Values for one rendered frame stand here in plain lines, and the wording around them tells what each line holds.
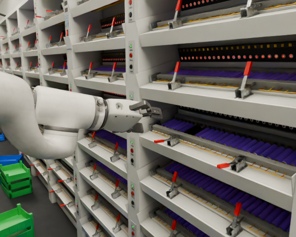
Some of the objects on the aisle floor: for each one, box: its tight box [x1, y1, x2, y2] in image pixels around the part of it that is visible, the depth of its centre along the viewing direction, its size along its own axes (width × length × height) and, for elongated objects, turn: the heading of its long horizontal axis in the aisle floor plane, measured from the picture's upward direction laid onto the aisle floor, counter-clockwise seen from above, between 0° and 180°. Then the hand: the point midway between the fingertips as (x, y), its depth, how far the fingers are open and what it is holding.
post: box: [64, 6, 105, 237], centre depth 174 cm, size 20×9×174 cm, turn 125°
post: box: [125, 0, 180, 237], centre depth 117 cm, size 20×9×174 cm, turn 125°
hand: (148, 121), depth 78 cm, fingers open, 8 cm apart
